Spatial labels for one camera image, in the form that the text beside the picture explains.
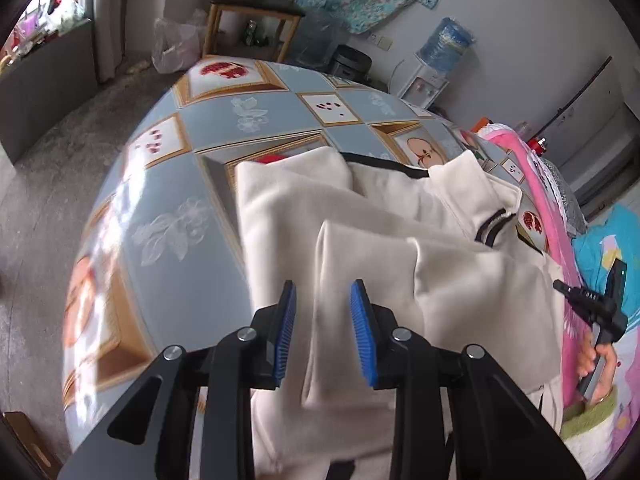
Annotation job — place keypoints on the person's right forearm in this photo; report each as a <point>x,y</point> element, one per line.
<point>585,420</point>

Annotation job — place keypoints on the white wardrobe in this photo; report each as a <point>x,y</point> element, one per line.
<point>595,120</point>

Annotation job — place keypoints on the cream zip jacket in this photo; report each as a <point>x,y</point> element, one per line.
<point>450,270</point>

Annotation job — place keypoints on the dark grey cabinet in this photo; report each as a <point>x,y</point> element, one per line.
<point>45,90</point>

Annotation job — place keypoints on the white water dispenser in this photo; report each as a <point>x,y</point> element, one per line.
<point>420,85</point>

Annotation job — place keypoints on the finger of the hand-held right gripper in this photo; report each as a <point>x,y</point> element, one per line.
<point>562,289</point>

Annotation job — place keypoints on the clear plastic bag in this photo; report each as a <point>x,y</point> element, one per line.
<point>177,45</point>

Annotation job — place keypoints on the pink floral blanket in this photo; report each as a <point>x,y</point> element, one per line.
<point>545,195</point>

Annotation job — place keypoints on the wooden chair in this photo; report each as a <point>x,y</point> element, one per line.
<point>255,2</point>

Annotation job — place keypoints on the grey lace-trimmed cushion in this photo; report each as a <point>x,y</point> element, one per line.
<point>565,195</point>

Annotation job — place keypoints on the brown cardboard box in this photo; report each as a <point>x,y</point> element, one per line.
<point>30,445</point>

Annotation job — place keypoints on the black pedal bin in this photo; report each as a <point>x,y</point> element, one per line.
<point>352,62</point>

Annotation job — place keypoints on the cyan patterned pillow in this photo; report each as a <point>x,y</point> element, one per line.
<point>595,250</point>

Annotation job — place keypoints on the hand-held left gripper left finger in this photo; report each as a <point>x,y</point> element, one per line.
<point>282,332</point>

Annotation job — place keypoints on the grey curtain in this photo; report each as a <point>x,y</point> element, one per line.
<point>110,20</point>

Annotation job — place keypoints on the clear empty water jug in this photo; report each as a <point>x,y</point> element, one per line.
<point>317,37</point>

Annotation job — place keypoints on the person's right hand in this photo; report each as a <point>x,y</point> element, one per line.
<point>586,360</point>

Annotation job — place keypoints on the wall socket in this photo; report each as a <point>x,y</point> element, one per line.
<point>381,42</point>

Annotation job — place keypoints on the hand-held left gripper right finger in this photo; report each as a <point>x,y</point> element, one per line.
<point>362,337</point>

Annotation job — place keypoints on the blue water bottle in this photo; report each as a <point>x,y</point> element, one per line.
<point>445,45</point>

